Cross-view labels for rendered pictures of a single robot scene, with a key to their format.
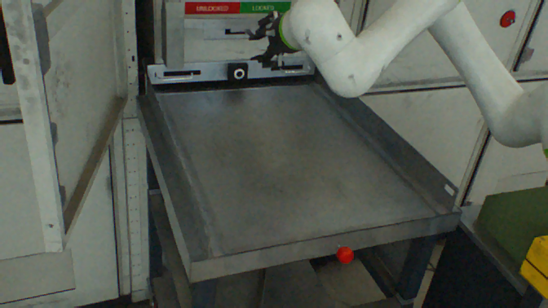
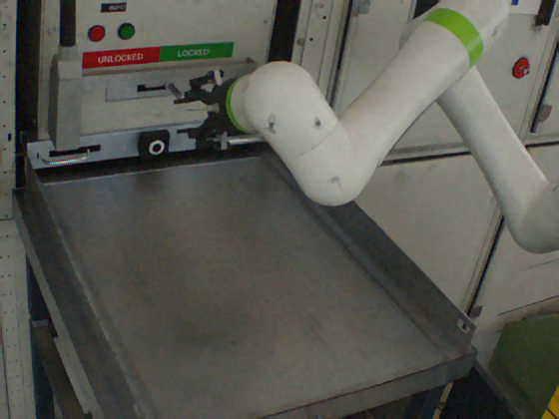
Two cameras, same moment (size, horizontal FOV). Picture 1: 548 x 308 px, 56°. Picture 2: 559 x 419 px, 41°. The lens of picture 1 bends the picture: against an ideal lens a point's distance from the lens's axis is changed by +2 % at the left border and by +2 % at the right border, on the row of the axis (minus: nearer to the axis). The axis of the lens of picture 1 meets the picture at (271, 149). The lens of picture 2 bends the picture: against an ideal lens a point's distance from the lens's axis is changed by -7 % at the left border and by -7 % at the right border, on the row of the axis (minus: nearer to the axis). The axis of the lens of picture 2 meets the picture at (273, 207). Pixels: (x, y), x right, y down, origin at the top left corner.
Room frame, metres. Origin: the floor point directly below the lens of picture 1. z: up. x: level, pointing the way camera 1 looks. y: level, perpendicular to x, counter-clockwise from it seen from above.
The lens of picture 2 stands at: (0.00, 0.07, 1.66)
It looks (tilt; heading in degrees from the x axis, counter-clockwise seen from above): 32 degrees down; 352
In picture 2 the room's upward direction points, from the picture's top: 10 degrees clockwise
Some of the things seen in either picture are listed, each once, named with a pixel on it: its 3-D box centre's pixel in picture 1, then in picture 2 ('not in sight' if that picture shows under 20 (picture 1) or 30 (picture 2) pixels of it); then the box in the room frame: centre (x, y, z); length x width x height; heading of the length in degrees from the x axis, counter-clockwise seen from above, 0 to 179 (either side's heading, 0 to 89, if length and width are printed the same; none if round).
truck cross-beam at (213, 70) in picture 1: (234, 67); (148, 136); (1.47, 0.14, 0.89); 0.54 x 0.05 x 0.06; 114
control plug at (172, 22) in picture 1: (172, 33); (64, 99); (1.31, 0.30, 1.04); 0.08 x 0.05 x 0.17; 24
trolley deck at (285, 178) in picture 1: (278, 156); (223, 280); (1.11, -0.02, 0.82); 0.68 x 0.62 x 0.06; 24
